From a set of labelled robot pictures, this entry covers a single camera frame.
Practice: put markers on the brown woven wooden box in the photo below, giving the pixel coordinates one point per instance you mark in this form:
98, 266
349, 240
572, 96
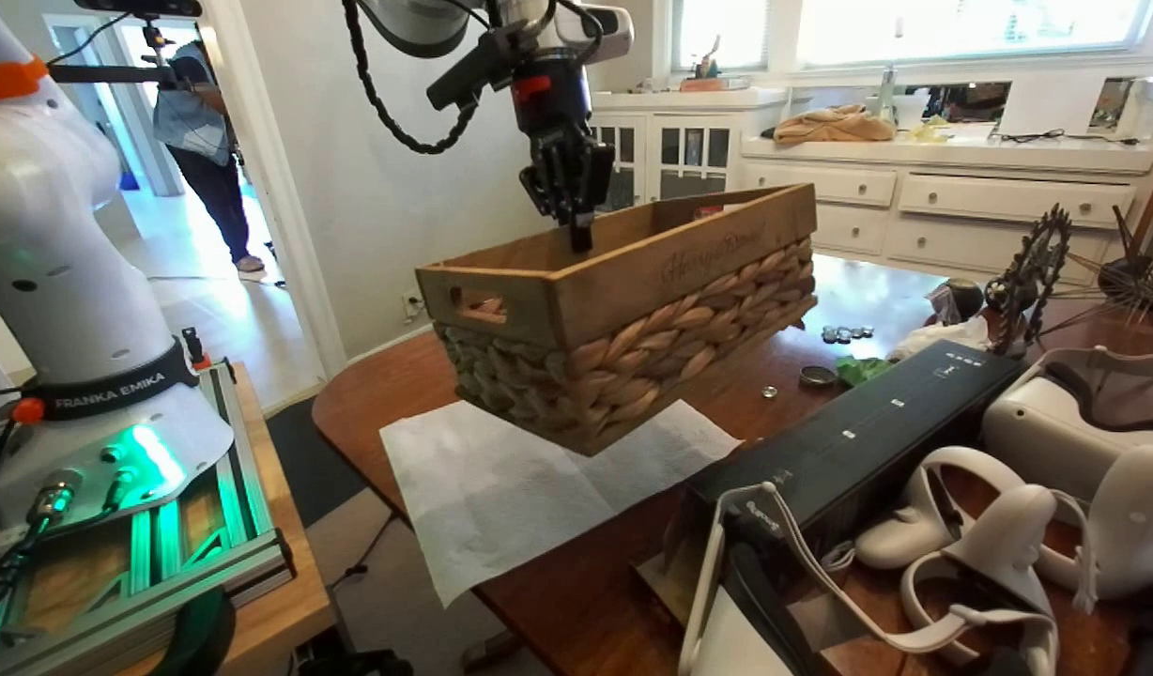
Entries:
584, 349

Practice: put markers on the long black box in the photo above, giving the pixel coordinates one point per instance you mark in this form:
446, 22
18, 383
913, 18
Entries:
858, 449

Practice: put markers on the black gear ornament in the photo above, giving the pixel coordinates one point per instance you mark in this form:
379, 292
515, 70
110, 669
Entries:
1022, 292

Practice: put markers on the white paper sheet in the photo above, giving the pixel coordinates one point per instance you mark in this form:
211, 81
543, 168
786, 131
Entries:
490, 498

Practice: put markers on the green paper scrap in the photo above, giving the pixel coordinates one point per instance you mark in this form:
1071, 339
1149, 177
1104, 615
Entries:
852, 374

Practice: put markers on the person in doorway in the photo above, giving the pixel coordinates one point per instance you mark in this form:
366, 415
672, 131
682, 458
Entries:
192, 125

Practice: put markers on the white VR headset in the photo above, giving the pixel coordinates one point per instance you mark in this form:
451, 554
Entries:
1082, 424

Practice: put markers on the green metal robot base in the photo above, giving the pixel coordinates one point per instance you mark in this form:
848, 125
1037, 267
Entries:
133, 543

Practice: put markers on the white cabinet with drawers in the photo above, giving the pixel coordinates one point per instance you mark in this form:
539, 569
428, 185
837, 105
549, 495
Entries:
956, 202

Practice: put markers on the white VR controller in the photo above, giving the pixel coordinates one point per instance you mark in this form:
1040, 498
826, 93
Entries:
995, 547

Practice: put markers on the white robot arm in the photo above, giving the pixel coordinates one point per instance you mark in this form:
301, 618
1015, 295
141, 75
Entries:
98, 391

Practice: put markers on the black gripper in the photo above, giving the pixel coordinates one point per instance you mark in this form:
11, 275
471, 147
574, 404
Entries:
567, 170

